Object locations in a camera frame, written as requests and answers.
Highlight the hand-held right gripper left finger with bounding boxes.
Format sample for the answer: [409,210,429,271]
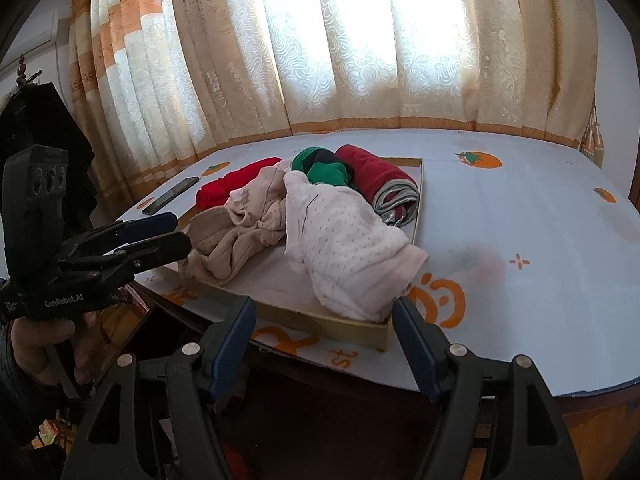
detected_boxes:
[60,295,258,480]

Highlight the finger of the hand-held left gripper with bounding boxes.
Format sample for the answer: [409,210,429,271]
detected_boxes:
[56,232,194,293]
[60,211,179,257]

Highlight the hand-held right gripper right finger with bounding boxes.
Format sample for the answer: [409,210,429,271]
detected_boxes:
[391,296,583,480]

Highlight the beige underwear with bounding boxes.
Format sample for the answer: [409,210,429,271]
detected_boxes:
[179,165,301,286]

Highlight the shallow cardboard box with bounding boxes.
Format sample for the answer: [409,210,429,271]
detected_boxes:
[177,156,426,352]

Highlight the white pink dotted underwear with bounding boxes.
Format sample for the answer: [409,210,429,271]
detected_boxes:
[282,170,430,322]

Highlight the green black striped underwear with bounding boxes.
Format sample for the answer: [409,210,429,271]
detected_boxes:
[291,146,356,192]

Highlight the dark red grey-trimmed underwear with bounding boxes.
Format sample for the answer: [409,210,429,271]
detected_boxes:
[334,144,420,226]

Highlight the person's left hand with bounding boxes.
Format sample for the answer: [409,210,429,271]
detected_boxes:
[10,310,108,401]

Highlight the black smartphone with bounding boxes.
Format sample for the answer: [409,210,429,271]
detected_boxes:
[141,176,200,216]

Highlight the wooden coat rack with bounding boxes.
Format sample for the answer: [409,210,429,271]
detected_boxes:
[12,55,43,96]

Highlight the white orange printed table cover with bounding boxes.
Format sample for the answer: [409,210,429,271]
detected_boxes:
[120,127,640,401]

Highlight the dark wooden table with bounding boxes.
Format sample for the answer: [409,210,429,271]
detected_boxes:
[120,280,640,480]

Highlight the cream orange patterned curtain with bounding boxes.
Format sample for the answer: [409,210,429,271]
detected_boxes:
[67,0,601,216]

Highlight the curtain tassel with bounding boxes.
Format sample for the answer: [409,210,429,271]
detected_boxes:
[580,95,606,168]

